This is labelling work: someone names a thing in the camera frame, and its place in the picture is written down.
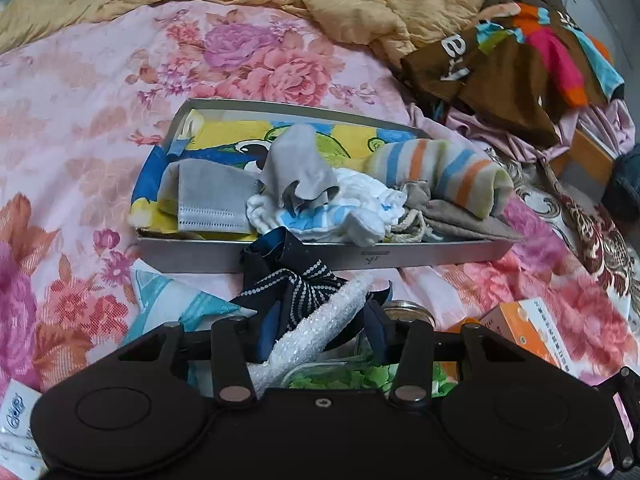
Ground white textured sponge cloth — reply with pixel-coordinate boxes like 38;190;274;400
247;272;373;399

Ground navy striped bow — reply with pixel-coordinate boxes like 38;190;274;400
232;228;402;364

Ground white blue baby cloth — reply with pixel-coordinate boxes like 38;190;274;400
246;168;407;247

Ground grey linen drawstring pouch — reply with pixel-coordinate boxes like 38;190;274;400
387;181;524;243

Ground teal white tissue pack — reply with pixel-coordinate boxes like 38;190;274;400
119;259;256;347

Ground grey face mask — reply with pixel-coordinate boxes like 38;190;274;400
157;159;262;234

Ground grey microfibre cloth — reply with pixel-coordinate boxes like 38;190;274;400
259;124;340;216

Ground striped towel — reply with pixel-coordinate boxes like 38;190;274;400
364;139;514;219

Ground orange white medicine box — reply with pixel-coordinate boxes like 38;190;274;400
447;298;578;377

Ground blue denim jeans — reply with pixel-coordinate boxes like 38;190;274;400
601;143;640;223

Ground cartoon frog towel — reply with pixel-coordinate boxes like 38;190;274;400
128;108;421;237

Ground silver patterned bed sheet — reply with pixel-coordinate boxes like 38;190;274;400
494;156;639;335

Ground white blue carton box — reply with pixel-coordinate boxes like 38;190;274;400
1;379;47;480

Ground pink floral quilt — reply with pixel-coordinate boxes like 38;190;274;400
1;2;639;391

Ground brown colourful printed cloth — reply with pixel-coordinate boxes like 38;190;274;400
401;3;625;131

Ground wooden bed frame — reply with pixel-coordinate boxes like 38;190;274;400
550;129;617;185

